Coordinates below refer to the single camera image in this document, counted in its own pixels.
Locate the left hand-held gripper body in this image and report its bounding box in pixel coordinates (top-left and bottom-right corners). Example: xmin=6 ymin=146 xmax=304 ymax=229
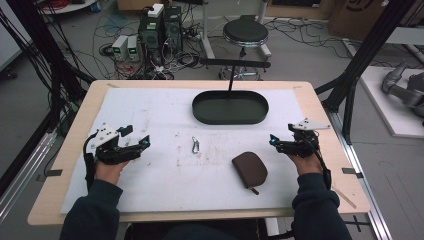
xmin=90 ymin=122 xmax=144 ymax=166

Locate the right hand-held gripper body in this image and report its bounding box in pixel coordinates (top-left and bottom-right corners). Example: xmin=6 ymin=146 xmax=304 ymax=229
xmin=278 ymin=118 xmax=332 ymax=158

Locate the person's right hand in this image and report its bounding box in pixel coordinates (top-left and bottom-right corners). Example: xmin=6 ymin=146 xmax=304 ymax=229
xmin=288 ymin=153 xmax=323 ymax=177

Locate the person's left hand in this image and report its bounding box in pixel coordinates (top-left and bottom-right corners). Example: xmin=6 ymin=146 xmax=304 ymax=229
xmin=94 ymin=159 xmax=131 ymax=186

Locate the brown zipper pouch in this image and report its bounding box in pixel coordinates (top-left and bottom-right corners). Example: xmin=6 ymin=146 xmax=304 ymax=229
xmin=231 ymin=151 xmax=269 ymax=196

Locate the white table mat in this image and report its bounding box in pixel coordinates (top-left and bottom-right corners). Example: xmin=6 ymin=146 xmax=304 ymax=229
xmin=59 ymin=87 xmax=306 ymax=214

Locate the grey tape strip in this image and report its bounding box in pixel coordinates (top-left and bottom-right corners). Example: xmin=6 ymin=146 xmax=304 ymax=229
xmin=35 ymin=169 xmax=64 ymax=183
xmin=341 ymin=167 xmax=364 ymax=180

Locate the black oval tray with stand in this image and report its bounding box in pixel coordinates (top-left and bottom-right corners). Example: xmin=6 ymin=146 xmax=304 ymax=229
xmin=191 ymin=58 xmax=272 ymax=126

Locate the grey power supply unit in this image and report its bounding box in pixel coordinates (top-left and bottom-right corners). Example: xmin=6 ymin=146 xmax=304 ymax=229
xmin=111 ymin=34 xmax=129 ymax=62
xmin=127 ymin=35 xmax=141 ymax=62

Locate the white floor platform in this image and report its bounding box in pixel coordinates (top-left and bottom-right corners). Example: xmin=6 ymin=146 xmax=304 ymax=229
xmin=359 ymin=65 xmax=424 ymax=139

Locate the black computer tower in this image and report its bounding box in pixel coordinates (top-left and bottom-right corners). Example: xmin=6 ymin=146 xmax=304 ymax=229
xmin=138 ymin=13 xmax=164 ymax=66
xmin=163 ymin=4 xmax=183 ymax=54

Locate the black round stool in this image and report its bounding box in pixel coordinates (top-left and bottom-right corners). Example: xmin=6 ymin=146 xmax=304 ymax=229
xmin=219 ymin=16 xmax=272 ymax=81

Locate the white box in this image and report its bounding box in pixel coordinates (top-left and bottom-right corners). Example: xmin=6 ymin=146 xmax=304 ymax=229
xmin=147 ymin=3 xmax=165 ymax=19

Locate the cardboard box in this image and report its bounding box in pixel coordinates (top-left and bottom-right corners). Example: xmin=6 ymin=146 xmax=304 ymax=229
xmin=328 ymin=0 xmax=424 ymax=42

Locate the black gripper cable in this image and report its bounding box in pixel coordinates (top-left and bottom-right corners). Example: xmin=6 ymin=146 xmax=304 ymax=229
xmin=311 ymin=131 xmax=333 ymax=191
xmin=83 ymin=131 xmax=100 ymax=193

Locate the aluminium floor rail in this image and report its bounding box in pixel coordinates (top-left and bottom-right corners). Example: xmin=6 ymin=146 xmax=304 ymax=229
xmin=326 ymin=109 xmax=394 ymax=240
xmin=0 ymin=129 xmax=58 ymax=223

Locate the tangle of floor cables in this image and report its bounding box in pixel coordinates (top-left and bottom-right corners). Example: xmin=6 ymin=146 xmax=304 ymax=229
xmin=93 ymin=13 xmax=208 ymax=81

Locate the black metal frame post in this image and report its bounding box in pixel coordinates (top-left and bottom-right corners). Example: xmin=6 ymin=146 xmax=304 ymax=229
xmin=0 ymin=0 xmax=96 ymax=134
xmin=314 ymin=0 xmax=418 ymax=145

